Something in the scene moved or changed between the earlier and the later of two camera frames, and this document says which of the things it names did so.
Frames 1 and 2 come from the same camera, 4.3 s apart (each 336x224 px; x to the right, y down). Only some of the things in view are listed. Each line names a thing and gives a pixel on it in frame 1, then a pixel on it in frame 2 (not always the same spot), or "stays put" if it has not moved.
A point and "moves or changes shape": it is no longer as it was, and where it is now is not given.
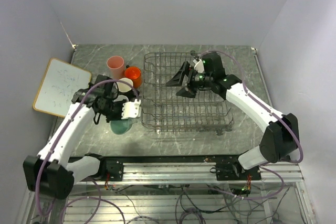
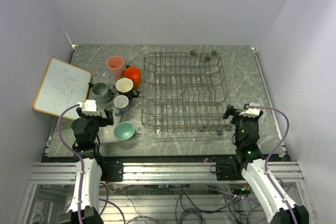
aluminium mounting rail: [193, 173] stays put
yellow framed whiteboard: [61, 81] stays put
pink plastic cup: [115, 64] stays put
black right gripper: [177, 81] → [231, 111]
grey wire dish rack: [164, 110] stays put
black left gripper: [118, 116] → [107, 120]
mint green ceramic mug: [121, 126] moves or changes shape
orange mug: [134, 73] stays put
